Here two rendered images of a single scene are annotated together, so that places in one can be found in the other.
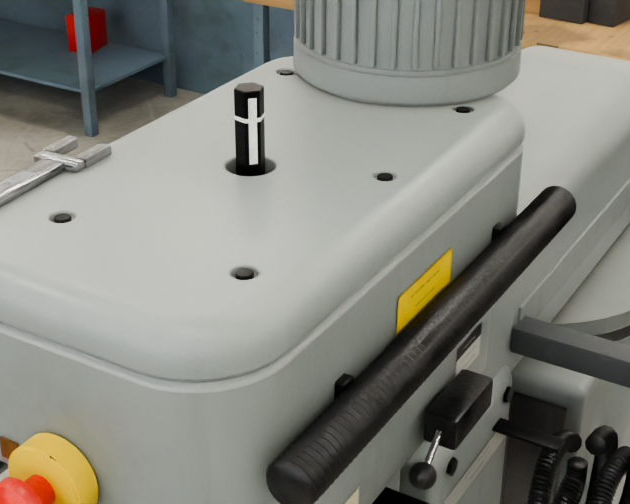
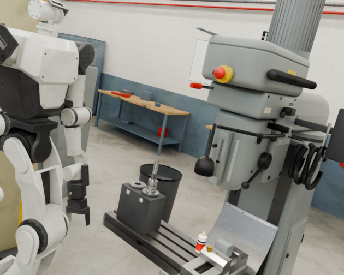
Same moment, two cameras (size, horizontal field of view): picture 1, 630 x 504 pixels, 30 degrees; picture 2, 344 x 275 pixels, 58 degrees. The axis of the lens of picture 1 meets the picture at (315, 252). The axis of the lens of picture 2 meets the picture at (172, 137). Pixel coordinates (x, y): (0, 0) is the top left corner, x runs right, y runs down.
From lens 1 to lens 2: 73 cm
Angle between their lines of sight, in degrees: 17
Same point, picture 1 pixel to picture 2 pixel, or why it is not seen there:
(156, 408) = (251, 54)
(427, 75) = (293, 49)
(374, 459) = (274, 106)
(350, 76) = not seen: hidden behind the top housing
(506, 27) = (309, 46)
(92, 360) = (240, 47)
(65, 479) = (229, 70)
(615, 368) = (318, 126)
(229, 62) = (195, 147)
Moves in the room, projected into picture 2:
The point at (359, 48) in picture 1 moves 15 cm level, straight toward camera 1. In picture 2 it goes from (280, 43) to (285, 38)
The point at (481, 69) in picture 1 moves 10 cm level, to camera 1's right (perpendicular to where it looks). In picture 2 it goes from (303, 52) to (327, 57)
